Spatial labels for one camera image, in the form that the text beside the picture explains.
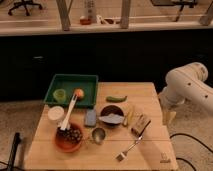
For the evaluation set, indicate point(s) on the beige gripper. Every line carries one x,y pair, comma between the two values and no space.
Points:
168,116

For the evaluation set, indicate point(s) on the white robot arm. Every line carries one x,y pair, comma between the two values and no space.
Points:
185,83

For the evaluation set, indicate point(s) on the small metal cup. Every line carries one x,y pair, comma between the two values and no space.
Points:
98,135

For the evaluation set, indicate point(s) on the green plastic cup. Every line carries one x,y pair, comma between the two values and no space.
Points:
59,95

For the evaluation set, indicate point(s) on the wooden block brush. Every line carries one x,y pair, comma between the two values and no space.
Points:
140,125

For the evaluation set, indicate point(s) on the yellow banana piece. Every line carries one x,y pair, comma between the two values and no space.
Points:
128,117

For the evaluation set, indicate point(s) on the grey cloth piece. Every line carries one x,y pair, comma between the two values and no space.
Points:
112,118

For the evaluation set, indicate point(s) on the dark brown bowl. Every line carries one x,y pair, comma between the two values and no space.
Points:
111,109

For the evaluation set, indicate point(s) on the metal fork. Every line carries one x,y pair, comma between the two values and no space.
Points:
124,153

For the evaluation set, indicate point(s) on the blue-grey sponge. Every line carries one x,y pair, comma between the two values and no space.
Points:
90,118

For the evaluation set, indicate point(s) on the orange peach fruit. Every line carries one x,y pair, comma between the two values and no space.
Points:
79,93

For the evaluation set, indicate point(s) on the orange bowl with beans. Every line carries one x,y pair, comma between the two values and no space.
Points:
69,141

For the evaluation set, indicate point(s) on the green plastic tray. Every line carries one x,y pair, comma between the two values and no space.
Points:
70,82

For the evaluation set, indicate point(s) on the white round lid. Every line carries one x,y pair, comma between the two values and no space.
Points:
56,113

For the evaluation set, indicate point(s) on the red bowl on shelf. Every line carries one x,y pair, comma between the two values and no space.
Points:
84,21

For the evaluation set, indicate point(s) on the black stand left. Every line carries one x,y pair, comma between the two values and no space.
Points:
15,143

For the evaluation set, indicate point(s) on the black office chair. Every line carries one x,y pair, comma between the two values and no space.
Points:
24,3

